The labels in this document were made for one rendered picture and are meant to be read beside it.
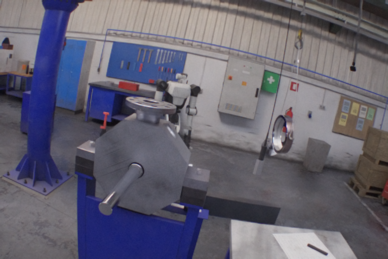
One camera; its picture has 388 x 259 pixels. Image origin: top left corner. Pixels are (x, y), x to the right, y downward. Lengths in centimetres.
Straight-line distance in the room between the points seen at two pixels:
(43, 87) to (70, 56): 393
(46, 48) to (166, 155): 215
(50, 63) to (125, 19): 420
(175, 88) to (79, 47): 388
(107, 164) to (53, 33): 199
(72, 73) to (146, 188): 574
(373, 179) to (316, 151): 159
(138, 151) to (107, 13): 618
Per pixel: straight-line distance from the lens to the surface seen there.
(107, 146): 154
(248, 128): 677
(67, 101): 719
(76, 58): 704
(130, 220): 169
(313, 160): 664
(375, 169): 601
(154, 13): 703
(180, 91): 361
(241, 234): 157
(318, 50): 707
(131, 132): 147
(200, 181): 149
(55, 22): 324
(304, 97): 688
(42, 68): 325
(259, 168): 243
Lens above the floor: 165
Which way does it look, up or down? 11 degrees down
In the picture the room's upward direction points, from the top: 12 degrees clockwise
